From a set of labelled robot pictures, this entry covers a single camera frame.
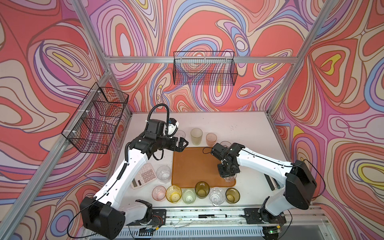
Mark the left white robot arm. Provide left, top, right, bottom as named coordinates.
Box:
left=80, top=118, right=188, bottom=240

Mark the frosted pale green tumbler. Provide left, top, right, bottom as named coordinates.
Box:
left=191, top=128, right=203, bottom=146

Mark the dark olive glass on tray edge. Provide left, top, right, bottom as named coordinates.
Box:
left=195, top=181, right=210, bottom=199

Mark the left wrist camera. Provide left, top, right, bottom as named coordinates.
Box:
left=167, top=118, right=179, bottom=137

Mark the light green glass front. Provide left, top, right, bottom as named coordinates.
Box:
left=182, top=189, right=197, bottom=205

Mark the small clear glass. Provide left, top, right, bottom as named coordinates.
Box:
left=224, top=175, right=237, bottom=183

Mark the clear ribbed glass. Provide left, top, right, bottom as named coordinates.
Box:
left=220, top=141, right=232, bottom=148

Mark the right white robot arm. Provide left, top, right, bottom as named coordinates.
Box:
left=211, top=143, right=317, bottom=224

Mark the yellow glass front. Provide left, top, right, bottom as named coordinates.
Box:
left=166, top=185, right=183, bottom=204

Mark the black pen on rail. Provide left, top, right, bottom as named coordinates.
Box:
left=198, top=214, right=228, bottom=219

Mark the back black wire basket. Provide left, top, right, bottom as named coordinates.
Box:
left=173, top=50, right=238, bottom=86

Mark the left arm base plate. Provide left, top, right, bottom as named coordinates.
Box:
left=128, top=209, right=167, bottom=227

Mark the clear stemmed glass front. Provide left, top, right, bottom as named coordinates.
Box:
left=209, top=187, right=226, bottom=206

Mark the clear glass left of tray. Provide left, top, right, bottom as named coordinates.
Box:
left=156, top=166, right=172, bottom=183

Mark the pink white calculator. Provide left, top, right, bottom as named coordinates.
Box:
left=131, top=163, right=157, bottom=189

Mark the pink glass front left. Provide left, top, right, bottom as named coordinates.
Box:
left=152, top=186, right=166, bottom=201

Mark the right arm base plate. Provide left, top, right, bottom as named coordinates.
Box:
left=243, top=208, right=287, bottom=225

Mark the left black wire basket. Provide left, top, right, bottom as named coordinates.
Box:
left=62, top=83, right=129, bottom=154

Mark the black wire basket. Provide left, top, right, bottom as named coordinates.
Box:
left=173, top=50, right=238, bottom=86
left=62, top=83, right=129, bottom=154

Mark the frosted pink tumbler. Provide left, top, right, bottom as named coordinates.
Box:
left=206, top=133, right=217, bottom=147

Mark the clear glass back left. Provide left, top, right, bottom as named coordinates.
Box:
left=175, top=130, right=186, bottom=139

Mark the orange rectangular tray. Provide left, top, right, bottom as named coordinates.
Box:
left=171, top=148, right=236, bottom=189

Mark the olive glass front right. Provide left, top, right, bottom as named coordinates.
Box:
left=226, top=188, right=241, bottom=204

